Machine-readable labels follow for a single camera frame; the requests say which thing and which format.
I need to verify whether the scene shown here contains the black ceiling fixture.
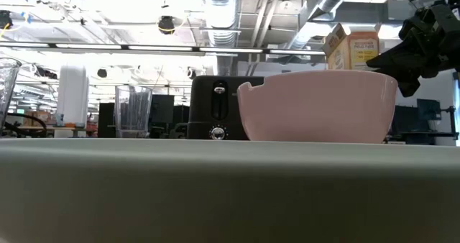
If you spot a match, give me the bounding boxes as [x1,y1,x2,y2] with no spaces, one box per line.
[157,15,176,35]

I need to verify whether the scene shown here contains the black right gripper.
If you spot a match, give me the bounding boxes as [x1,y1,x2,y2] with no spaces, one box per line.
[365,0,460,98]

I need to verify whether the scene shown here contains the pink bowl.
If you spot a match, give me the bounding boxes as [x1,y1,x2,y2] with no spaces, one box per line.
[236,69,398,145]

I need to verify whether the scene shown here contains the black looped cable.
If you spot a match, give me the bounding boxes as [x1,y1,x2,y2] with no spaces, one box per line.
[0,112,47,138]

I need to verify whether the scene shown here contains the black monitor on desk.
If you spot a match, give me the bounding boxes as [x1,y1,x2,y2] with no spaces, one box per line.
[390,98,459,145]

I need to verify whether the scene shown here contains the light blue plate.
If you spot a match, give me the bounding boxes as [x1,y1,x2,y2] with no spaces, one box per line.
[0,137,460,243]

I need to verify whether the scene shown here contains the clear plastic container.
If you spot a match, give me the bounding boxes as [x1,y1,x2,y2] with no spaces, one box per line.
[0,58,22,136]

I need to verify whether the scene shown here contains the clear drinking glass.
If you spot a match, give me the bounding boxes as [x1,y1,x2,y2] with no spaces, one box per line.
[114,84,154,139]

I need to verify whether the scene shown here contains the white cylinder container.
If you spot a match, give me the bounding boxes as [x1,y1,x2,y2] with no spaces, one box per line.
[56,65,90,129]

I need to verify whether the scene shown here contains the cardboard cereal box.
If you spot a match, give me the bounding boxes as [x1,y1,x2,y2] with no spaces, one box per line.
[322,22,381,71]

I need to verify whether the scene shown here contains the silver air duct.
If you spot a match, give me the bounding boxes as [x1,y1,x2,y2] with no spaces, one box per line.
[200,0,240,75]

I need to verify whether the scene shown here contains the black four-slot toaster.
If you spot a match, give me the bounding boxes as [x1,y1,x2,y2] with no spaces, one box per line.
[186,75,265,141]

